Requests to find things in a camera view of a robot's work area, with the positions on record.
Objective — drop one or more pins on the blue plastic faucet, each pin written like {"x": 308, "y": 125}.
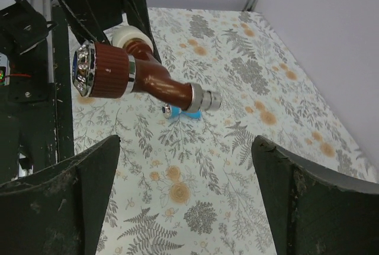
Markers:
{"x": 170, "y": 111}

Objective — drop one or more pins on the floral patterned table mat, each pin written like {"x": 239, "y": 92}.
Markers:
{"x": 186, "y": 186}

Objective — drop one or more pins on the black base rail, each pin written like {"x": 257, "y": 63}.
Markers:
{"x": 36, "y": 104}

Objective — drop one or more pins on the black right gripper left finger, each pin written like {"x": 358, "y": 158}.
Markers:
{"x": 60, "y": 209}

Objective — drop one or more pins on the brown faucet chrome knob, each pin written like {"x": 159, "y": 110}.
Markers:
{"x": 104, "y": 71}

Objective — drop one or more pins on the white pipe elbow fitting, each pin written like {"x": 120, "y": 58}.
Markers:
{"x": 127, "y": 33}

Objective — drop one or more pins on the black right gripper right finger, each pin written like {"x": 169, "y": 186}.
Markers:
{"x": 312, "y": 209}

